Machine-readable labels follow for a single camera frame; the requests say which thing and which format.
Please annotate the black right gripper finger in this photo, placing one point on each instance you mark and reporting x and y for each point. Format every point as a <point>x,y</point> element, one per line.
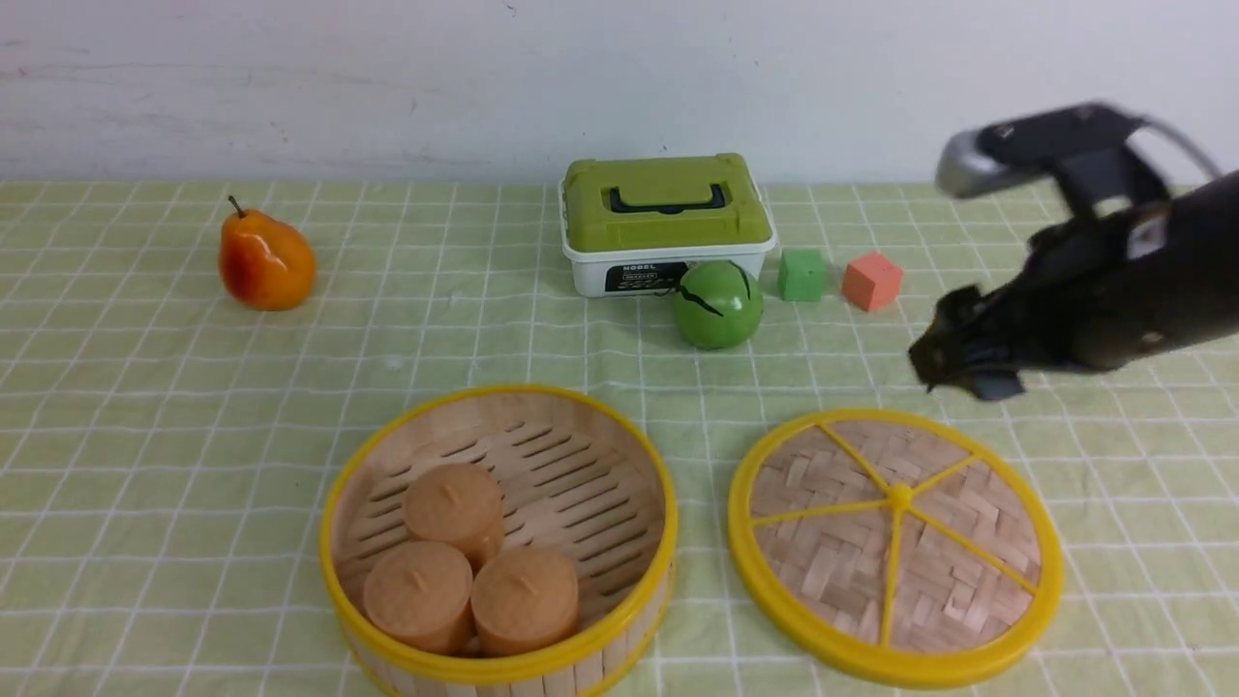
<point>995,385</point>

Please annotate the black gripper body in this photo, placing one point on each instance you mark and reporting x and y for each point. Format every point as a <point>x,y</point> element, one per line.
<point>1094,295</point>

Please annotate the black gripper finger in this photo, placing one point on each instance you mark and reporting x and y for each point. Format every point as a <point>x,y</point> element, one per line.
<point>938,356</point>

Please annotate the yellow bamboo steamer lid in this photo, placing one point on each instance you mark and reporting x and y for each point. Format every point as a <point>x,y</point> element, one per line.
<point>894,548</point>

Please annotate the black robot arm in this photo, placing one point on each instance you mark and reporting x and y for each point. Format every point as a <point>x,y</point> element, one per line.
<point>1205,266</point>

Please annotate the yellow bamboo steamer basket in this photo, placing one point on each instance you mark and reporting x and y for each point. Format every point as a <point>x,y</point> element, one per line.
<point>576,476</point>

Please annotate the orange foam cube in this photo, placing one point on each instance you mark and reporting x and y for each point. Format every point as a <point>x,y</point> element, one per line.
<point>871,282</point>

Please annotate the green foam cube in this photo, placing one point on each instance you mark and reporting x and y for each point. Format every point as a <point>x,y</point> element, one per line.
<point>801,275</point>

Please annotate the green round toy fruit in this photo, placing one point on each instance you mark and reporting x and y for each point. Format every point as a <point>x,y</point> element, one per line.
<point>717,305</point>

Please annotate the green lidded storage box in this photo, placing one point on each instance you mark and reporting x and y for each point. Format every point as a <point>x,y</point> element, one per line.
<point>634,226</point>

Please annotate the brown steamed bun right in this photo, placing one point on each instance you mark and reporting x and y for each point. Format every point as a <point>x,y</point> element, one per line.
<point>525,600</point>

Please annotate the brown steamed bun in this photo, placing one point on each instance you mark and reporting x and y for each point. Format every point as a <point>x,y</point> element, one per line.
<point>419,595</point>
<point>525,600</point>
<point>459,504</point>

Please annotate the brown steamed bun back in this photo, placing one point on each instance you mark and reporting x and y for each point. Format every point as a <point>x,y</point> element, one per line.
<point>459,504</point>

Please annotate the brown steamed bun left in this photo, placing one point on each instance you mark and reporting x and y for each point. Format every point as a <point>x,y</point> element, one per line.
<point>419,595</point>

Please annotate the orange toy pear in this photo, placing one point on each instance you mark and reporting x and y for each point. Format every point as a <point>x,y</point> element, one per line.
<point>264,263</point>

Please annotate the green checkered tablecloth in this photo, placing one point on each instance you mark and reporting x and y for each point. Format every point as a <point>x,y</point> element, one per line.
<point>166,449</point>

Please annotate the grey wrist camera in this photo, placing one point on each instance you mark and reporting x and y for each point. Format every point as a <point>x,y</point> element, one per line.
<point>1084,148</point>

